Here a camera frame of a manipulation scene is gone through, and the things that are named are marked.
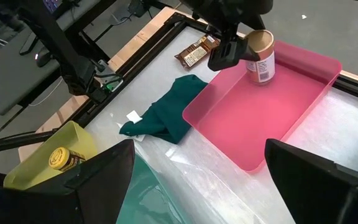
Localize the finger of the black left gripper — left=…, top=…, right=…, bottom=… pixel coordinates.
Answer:
left=208, top=24, right=260, bottom=72
left=239, top=12, right=267, bottom=34

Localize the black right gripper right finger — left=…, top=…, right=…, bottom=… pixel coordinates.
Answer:
left=265, top=138, right=358, bottom=224

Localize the pink plastic tray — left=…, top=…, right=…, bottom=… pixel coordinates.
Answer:
left=181, top=40, right=344, bottom=172

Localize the tan lid spice jar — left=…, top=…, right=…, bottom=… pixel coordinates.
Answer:
left=244, top=29, right=276, bottom=85

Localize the grey desk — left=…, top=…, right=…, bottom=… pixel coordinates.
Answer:
left=0, top=0, right=117, bottom=116

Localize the teal plastic bin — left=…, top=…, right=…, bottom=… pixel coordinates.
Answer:
left=116, top=154, right=195, bottom=224

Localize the black computer mouse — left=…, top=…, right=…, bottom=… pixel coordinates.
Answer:
left=34, top=46, right=54, bottom=68

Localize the brown spice packet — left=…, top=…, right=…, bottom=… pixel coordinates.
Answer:
left=174, top=34, right=221, bottom=70

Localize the yellow plastic tray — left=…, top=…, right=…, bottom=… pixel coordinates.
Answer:
left=3, top=120, right=99, bottom=191

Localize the black aluminium table frame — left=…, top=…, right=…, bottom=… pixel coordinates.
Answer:
left=0, top=11, right=358, bottom=162

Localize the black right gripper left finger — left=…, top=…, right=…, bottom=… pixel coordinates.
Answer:
left=26, top=139, right=135, bottom=224

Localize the backlit keyboard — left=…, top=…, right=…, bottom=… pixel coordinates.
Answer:
left=42, top=0, right=65, bottom=13

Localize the yellow lid spice jar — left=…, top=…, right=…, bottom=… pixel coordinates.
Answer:
left=48, top=146, right=86, bottom=172

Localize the dark green cloth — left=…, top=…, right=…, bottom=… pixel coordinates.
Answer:
left=119, top=74, right=209, bottom=145

